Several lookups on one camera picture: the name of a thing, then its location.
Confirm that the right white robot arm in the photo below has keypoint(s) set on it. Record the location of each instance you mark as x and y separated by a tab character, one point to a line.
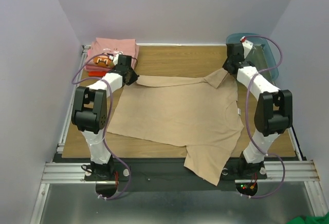
273	114

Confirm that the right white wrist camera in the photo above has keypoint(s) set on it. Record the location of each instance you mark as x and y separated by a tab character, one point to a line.
247	46

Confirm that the aluminium table frame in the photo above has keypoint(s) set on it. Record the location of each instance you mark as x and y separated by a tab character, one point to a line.
65	197

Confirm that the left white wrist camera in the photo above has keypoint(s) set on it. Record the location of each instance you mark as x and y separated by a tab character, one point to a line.
113	59

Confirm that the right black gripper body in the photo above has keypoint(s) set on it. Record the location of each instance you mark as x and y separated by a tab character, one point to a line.
228	67

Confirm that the red folded t shirt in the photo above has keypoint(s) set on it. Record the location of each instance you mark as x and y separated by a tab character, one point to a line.
97	74

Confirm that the pink printed folded t shirt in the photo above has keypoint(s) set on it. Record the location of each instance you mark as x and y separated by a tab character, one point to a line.
112	47

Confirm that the green cloth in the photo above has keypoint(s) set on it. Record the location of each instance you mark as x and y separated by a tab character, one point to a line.
310	220

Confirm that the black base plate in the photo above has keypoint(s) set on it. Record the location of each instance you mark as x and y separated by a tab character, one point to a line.
166	175

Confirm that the beige t shirt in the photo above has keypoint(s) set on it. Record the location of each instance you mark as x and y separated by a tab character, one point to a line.
200	114

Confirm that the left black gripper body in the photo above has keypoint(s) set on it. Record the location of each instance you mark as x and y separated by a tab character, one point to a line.
133	76

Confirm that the teal plastic bin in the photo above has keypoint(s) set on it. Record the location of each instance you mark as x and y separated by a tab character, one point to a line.
261	55

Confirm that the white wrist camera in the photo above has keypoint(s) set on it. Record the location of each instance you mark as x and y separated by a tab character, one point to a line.
247	46
113	59

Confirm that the plain pink folded t shirt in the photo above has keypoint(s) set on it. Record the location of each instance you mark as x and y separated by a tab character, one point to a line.
101	63

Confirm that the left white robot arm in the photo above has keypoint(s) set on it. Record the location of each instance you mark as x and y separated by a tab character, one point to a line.
92	108

